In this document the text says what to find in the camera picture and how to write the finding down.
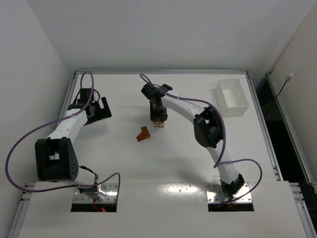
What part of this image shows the purple cable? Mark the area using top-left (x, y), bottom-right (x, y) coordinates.
top-left (5, 71), bottom-right (121, 193)
top-left (139, 73), bottom-right (263, 205)

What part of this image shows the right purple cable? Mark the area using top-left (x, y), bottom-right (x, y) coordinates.
top-left (139, 73), bottom-right (263, 205)

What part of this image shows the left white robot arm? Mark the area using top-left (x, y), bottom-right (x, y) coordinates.
top-left (35, 88), bottom-right (112, 201)

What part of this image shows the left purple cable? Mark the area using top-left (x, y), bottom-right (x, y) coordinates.
top-left (5, 71), bottom-right (121, 193)

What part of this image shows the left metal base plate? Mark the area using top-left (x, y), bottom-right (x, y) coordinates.
top-left (73, 183), bottom-right (118, 204)

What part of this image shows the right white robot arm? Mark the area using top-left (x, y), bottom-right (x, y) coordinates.
top-left (141, 83), bottom-right (245, 199)

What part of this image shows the small light wood cube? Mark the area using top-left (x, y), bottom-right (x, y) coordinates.
top-left (155, 121), bottom-right (164, 127)

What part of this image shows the metal base plate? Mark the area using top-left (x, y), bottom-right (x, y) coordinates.
top-left (206, 183), bottom-right (253, 205)
top-left (73, 183), bottom-right (118, 204)

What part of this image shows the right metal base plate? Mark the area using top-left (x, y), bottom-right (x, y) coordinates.
top-left (206, 183), bottom-right (253, 205)

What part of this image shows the white perforated box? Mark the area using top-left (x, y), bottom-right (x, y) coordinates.
top-left (215, 78), bottom-right (249, 118)

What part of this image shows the black wall cable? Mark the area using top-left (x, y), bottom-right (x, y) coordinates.
top-left (257, 72), bottom-right (294, 124)

